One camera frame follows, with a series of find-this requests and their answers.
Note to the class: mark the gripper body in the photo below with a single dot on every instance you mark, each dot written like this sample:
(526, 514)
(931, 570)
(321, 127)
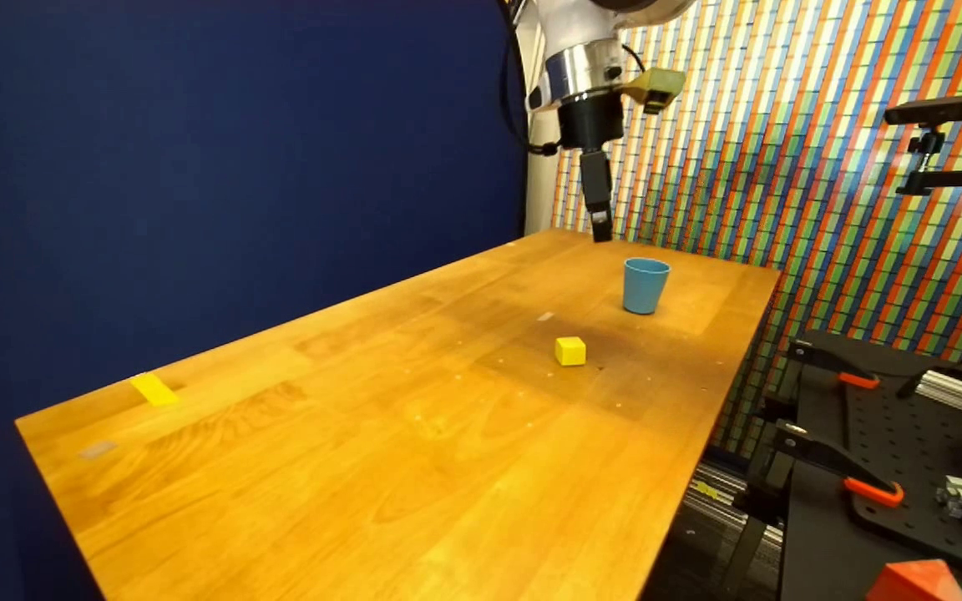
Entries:
(590, 121)

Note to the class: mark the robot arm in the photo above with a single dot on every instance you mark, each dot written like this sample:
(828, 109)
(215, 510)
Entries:
(581, 33)

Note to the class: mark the blue cup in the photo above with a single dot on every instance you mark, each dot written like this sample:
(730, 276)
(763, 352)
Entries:
(644, 288)

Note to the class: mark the yellow block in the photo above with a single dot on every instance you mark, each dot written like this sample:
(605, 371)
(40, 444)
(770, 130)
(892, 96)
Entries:
(570, 351)

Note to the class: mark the red orange block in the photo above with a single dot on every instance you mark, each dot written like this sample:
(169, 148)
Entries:
(919, 583)

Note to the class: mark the yellow tape strip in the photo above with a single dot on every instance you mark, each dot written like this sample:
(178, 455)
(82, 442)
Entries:
(153, 389)

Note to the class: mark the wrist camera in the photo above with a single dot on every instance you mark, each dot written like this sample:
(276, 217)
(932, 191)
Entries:
(656, 86)

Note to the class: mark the camera on mount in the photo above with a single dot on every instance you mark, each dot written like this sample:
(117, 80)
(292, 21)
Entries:
(940, 109)

